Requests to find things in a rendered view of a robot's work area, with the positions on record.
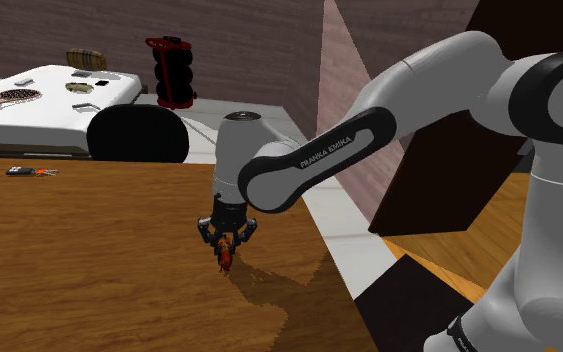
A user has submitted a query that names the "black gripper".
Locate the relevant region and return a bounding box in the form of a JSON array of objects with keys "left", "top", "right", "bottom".
[{"left": 196, "top": 193, "right": 259, "bottom": 258}]

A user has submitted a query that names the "red and orange figure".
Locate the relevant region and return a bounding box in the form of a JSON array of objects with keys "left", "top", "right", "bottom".
[{"left": 216, "top": 234, "right": 236, "bottom": 276}]

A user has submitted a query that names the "black office chair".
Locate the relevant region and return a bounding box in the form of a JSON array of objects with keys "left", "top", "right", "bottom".
[{"left": 85, "top": 103, "right": 191, "bottom": 164}]

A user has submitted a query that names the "black and red rack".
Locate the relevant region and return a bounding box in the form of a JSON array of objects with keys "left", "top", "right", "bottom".
[{"left": 144, "top": 34, "right": 198, "bottom": 111}]

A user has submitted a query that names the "white bed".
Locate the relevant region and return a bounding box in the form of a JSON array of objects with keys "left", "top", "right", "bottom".
[{"left": 0, "top": 47, "right": 144, "bottom": 158}]

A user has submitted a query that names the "black key fob with keys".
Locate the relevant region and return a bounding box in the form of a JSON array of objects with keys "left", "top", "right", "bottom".
[{"left": 5, "top": 166, "right": 60, "bottom": 178}]

